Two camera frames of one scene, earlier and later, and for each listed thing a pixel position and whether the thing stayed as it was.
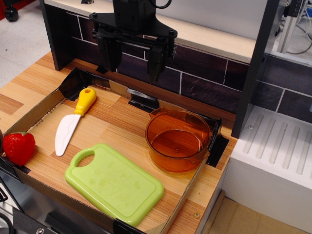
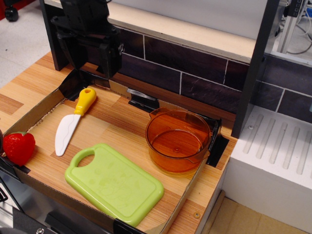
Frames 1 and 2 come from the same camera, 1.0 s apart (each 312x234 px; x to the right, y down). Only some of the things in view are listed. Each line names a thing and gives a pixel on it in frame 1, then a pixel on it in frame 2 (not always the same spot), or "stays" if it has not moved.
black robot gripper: (134, 22) → (85, 17)
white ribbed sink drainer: (270, 167) stays
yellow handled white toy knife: (68, 123) stays
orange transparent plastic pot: (178, 141) stays
